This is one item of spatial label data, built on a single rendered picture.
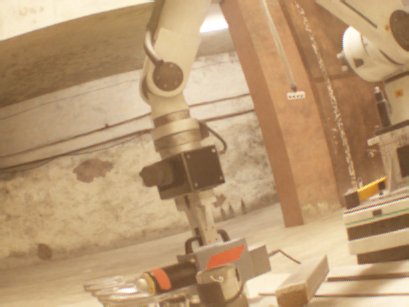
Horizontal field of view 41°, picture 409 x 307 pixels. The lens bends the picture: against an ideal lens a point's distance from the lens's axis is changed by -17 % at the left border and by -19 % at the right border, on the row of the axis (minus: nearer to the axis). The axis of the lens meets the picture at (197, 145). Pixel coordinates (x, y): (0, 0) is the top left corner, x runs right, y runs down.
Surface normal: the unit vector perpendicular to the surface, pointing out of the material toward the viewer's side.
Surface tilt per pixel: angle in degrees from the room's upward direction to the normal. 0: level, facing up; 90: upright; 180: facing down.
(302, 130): 90
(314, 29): 90
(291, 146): 90
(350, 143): 90
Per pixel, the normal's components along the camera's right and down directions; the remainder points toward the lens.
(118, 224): 0.35, -0.17
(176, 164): -0.82, 0.19
